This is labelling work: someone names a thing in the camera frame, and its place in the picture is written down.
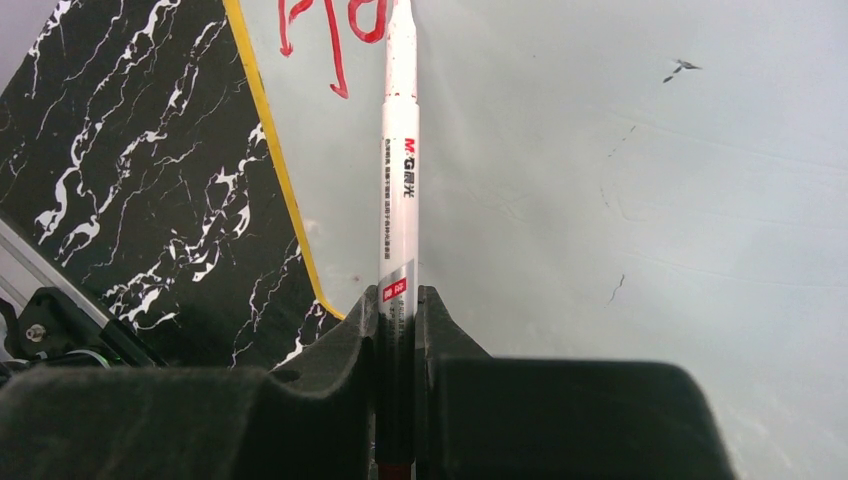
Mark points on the yellow framed whiteboard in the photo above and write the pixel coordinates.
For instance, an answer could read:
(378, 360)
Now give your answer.
(656, 181)

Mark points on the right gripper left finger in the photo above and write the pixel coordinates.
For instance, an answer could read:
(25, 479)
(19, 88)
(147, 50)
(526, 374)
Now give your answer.
(309, 419)

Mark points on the red whiteboard marker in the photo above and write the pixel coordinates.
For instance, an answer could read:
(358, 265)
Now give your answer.
(397, 272)

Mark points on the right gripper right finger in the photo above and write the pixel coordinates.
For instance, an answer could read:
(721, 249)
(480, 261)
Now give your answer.
(486, 417)

